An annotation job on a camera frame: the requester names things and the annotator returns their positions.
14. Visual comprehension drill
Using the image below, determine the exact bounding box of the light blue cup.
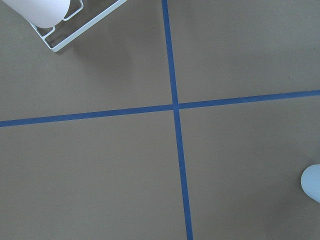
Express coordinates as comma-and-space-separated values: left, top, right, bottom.
300, 164, 320, 203

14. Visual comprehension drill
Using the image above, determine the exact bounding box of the white wire cup rack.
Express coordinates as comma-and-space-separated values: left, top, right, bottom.
31, 0, 125, 53

